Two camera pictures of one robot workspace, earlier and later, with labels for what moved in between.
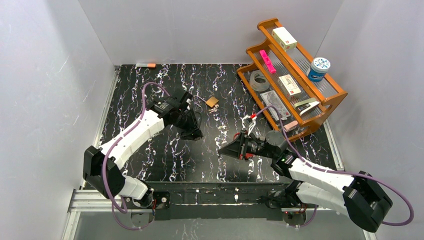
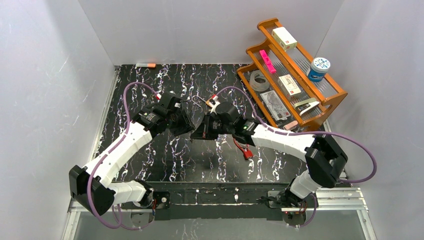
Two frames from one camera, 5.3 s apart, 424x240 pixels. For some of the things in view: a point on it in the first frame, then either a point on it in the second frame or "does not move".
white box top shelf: (284, 39) does not move
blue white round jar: (319, 67) does not move
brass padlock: (212, 101) -> (207, 102)
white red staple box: (289, 86) does not move
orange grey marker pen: (145, 65) does not move
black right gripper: (243, 146) -> (206, 127)
